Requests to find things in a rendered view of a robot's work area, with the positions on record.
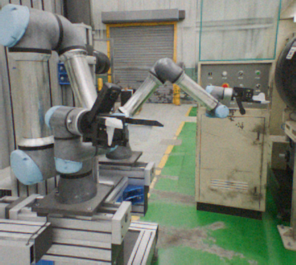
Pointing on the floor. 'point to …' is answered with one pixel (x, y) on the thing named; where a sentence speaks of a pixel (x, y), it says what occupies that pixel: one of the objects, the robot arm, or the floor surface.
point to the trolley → (104, 62)
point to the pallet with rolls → (127, 98)
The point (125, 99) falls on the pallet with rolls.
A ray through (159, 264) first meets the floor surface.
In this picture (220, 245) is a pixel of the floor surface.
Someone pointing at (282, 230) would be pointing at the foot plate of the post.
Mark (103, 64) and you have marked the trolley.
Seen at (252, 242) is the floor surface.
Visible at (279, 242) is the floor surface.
